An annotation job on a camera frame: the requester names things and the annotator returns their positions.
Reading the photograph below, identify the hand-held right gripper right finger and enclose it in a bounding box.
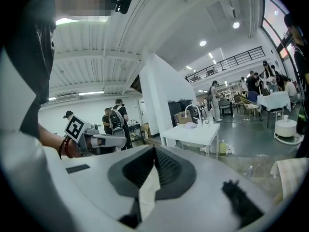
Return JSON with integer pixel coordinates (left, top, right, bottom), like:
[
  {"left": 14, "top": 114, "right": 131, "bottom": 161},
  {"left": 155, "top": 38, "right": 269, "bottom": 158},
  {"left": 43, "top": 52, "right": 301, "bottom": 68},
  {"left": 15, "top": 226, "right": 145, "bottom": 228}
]
[{"left": 142, "top": 144, "right": 276, "bottom": 232}]

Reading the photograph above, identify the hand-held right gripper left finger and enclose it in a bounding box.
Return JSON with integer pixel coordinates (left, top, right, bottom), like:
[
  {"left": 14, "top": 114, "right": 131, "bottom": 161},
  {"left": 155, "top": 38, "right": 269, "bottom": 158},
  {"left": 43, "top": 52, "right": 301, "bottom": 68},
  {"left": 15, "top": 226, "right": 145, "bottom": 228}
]
[{"left": 43, "top": 144, "right": 155, "bottom": 232}]

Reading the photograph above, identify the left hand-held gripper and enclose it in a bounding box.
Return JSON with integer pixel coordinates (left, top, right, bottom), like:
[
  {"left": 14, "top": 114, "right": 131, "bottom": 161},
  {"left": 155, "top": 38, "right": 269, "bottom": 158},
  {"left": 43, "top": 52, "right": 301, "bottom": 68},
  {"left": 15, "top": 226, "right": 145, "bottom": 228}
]
[{"left": 64, "top": 114, "right": 127, "bottom": 156}]

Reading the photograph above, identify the person's left forearm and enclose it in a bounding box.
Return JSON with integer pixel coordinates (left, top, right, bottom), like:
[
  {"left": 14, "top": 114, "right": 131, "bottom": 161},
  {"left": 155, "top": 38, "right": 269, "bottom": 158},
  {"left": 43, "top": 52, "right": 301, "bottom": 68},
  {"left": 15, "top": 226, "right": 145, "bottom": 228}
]
[{"left": 38, "top": 123, "right": 83, "bottom": 160}]

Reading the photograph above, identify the yellow-green plastic bottle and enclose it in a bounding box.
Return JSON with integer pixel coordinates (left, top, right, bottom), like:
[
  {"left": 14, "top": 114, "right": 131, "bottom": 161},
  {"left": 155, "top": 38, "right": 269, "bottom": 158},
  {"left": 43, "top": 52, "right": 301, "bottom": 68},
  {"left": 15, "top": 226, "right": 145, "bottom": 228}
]
[{"left": 219, "top": 139, "right": 229, "bottom": 155}]

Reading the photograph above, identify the white sink basin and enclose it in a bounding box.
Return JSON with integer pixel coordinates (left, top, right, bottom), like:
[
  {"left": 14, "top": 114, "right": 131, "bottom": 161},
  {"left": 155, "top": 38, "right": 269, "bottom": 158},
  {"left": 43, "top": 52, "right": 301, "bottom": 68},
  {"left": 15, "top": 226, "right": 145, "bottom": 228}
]
[{"left": 160, "top": 122, "right": 221, "bottom": 152}]

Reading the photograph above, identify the printed cardboard box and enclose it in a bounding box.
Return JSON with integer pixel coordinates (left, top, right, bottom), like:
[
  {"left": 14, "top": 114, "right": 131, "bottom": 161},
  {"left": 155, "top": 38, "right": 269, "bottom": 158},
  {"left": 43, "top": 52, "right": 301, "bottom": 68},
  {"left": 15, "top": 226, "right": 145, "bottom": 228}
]
[{"left": 173, "top": 112, "right": 194, "bottom": 127}]

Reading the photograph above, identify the black cabinet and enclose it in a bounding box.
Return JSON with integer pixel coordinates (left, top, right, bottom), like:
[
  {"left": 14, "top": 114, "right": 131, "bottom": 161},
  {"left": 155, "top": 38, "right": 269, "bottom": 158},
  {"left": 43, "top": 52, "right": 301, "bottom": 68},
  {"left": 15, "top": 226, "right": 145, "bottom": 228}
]
[{"left": 167, "top": 99, "right": 192, "bottom": 128}]

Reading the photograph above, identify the black chair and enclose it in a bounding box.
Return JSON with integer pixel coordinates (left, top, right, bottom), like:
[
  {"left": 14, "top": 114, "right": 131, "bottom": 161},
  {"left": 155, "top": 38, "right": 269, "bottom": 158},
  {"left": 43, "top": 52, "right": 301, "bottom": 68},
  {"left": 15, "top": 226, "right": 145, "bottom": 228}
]
[{"left": 218, "top": 99, "right": 234, "bottom": 117}]

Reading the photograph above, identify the checkered tablecloth table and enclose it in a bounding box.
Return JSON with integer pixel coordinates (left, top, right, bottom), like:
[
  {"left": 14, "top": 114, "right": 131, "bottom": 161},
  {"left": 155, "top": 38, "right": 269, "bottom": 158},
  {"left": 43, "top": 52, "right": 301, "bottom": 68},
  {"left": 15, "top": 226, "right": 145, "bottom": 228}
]
[{"left": 269, "top": 157, "right": 309, "bottom": 203}]

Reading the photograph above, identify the round white side table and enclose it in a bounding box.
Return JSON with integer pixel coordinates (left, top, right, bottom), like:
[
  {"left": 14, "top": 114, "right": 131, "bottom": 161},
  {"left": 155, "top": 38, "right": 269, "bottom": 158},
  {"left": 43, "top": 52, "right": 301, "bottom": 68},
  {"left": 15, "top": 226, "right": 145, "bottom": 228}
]
[{"left": 273, "top": 115, "right": 305, "bottom": 145}]

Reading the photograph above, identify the blue chair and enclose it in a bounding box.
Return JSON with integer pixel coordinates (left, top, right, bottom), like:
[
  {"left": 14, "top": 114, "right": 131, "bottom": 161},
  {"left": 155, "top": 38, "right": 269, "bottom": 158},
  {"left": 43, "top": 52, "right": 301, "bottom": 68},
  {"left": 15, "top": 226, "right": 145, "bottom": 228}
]
[{"left": 247, "top": 90, "right": 259, "bottom": 104}]

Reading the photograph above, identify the table with white cloth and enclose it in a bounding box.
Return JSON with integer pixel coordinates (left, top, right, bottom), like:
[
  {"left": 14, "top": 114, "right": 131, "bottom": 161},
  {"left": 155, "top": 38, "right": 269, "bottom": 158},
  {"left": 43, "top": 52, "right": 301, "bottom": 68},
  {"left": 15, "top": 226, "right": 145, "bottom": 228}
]
[{"left": 256, "top": 90, "right": 292, "bottom": 113}]

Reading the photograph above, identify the person's black clothing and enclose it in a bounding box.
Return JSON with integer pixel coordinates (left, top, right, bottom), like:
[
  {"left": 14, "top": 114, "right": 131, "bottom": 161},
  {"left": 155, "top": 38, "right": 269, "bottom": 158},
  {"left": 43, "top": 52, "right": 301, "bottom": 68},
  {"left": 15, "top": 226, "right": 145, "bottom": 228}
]
[{"left": 3, "top": 0, "right": 58, "bottom": 140}]

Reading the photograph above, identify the black balcony railing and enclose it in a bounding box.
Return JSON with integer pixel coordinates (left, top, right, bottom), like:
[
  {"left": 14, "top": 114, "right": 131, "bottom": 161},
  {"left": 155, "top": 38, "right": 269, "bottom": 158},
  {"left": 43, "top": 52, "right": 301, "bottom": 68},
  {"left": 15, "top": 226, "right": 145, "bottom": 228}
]
[{"left": 185, "top": 45, "right": 267, "bottom": 84}]

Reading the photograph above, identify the red black bracelet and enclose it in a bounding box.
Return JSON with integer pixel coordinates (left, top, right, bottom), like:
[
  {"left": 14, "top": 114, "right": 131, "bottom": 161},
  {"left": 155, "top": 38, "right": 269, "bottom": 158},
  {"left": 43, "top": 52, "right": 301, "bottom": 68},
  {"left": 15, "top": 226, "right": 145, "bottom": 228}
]
[{"left": 58, "top": 136, "right": 75, "bottom": 160}]

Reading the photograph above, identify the gold wire chair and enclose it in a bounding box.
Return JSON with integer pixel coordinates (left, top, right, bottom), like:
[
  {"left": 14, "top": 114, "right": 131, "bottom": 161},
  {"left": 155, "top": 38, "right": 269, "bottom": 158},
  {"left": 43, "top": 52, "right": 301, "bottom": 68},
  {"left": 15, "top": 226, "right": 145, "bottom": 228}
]
[{"left": 233, "top": 94, "right": 261, "bottom": 117}]

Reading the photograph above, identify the black head camera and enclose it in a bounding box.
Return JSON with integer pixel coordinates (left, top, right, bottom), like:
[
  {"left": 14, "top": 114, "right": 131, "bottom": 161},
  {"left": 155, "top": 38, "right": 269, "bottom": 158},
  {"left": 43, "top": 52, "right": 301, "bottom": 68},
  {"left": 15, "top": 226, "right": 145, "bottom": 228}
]
[{"left": 114, "top": 0, "right": 134, "bottom": 15}]

